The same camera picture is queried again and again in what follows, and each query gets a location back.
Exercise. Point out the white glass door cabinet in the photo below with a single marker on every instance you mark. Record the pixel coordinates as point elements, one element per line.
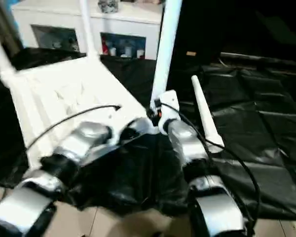
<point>128,24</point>

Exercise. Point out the black mat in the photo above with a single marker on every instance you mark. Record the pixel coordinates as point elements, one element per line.
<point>249,123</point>

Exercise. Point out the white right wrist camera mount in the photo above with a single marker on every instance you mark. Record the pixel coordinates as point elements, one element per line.
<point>170,98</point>

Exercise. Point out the metal framed glass door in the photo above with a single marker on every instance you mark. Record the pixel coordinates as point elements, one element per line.
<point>0,14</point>

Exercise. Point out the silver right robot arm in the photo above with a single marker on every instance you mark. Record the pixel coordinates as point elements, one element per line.
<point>187,145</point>

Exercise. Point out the blue white patterned jar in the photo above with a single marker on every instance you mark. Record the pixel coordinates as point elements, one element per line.
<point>109,5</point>

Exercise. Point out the long dark rod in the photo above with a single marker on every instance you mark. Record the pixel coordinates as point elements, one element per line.
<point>261,57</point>

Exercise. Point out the white plastic table top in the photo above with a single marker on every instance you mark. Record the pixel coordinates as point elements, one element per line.
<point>64,86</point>

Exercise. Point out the white plastic table leg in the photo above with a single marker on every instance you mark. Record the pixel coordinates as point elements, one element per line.
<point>1,54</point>
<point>205,111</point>
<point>88,29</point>
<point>162,61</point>

